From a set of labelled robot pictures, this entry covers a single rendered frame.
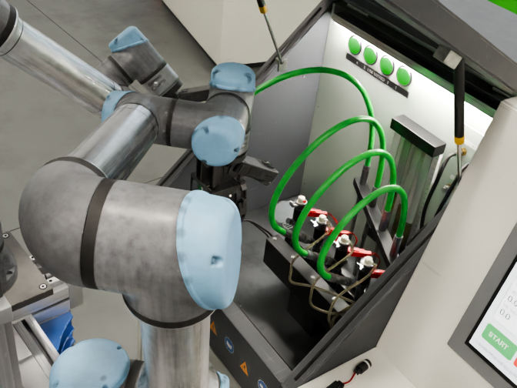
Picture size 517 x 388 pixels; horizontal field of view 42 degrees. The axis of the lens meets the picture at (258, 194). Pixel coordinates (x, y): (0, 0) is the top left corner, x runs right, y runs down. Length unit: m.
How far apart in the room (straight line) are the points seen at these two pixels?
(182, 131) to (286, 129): 0.92
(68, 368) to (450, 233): 0.73
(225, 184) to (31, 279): 0.51
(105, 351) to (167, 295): 0.40
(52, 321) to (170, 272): 0.97
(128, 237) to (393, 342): 0.91
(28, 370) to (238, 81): 0.73
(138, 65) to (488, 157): 0.74
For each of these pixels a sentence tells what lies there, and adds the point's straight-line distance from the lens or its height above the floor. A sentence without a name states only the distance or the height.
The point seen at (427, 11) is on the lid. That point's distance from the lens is 0.97.
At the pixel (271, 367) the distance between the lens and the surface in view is 1.47.
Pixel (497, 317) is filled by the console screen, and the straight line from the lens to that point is 1.32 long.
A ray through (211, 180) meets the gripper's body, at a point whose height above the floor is 1.37.
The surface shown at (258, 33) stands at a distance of 4.55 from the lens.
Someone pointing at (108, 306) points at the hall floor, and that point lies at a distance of 2.88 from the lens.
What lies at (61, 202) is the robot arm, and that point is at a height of 1.66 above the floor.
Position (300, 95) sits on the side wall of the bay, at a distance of 1.90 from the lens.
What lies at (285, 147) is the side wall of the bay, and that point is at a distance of 1.97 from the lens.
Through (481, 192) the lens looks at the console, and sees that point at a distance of 1.30.
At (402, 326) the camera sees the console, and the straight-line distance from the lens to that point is 1.46.
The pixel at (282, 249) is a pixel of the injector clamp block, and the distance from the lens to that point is 1.69.
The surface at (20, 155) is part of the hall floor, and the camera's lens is 3.76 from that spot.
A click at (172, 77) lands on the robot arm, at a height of 1.38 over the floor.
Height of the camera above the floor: 2.09
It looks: 37 degrees down
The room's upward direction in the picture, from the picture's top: 7 degrees clockwise
